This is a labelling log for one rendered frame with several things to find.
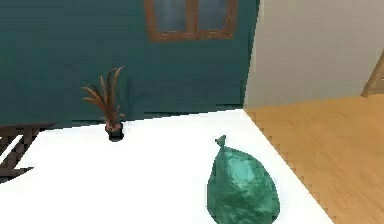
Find green tied garbage bag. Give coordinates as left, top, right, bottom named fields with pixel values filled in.
left=206, top=134, right=281, bottom=224

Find brown potted house plant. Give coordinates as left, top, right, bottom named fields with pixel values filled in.
left=81, top=65, right=127, bottom=142

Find brown framed window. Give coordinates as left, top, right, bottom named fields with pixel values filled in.
left=143, top=0, right=240, bottom=43

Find dark brown wooden chair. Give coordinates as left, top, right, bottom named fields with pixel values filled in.
left=0, top=121, right=57, bottom=185

